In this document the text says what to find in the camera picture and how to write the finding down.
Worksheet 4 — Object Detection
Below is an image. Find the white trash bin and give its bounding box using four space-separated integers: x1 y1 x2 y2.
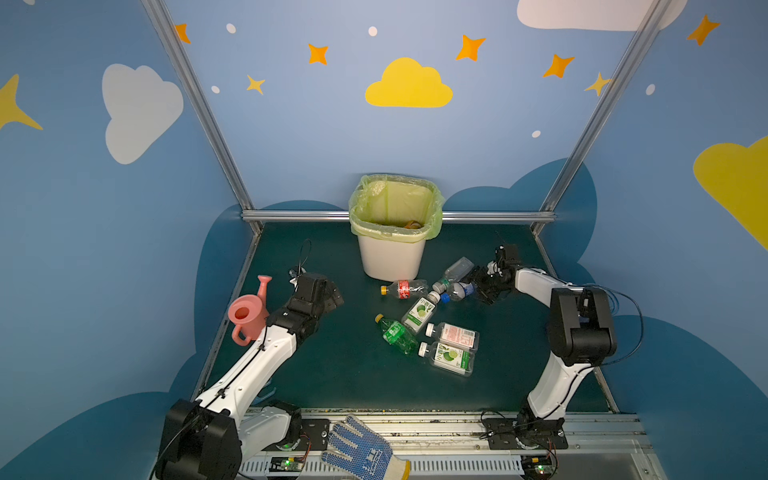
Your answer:
358 236 426 282

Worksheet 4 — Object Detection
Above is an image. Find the clear bottle green lime label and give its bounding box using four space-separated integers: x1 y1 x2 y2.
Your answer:
418 342 474 377

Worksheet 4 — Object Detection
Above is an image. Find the aluminium frame rail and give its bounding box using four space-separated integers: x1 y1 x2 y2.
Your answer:
242 209 556 226

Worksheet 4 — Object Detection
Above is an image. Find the pink watering can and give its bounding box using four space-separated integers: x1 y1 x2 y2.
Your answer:
227 275 272 347

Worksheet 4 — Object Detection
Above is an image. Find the clear bottle pink label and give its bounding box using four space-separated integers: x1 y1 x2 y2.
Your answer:
425 322 479 352

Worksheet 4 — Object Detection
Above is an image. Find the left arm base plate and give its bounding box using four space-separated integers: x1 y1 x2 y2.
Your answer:
264 418 331 452

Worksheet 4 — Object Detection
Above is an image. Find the green bin liner bag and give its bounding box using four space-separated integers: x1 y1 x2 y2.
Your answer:
348 174 445 243

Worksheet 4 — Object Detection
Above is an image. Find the clear bottle blue label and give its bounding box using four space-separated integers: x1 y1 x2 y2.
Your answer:
441 282 475 303

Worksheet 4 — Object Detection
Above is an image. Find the clear bottle green cap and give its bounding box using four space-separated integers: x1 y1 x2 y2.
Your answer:
432 257 475 294

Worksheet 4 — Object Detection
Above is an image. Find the blue dotted work glove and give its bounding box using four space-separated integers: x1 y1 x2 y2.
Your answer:
321 415 412 480

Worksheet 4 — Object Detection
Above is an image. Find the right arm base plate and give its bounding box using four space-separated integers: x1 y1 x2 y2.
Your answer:
481 418 568 450

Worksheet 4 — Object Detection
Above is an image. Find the clear bottle red label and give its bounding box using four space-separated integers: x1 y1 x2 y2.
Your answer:
380 279 431 300

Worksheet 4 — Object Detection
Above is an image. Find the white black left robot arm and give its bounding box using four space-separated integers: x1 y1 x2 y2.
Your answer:
149 273 343 479

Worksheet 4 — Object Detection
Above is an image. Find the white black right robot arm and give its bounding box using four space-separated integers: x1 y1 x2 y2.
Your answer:
476 244 617 428

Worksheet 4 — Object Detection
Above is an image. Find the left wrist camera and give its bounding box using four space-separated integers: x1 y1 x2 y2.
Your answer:
289 265 306 289

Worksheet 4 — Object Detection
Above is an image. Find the green plastic bottle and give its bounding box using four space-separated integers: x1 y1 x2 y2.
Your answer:
375 314 419 355

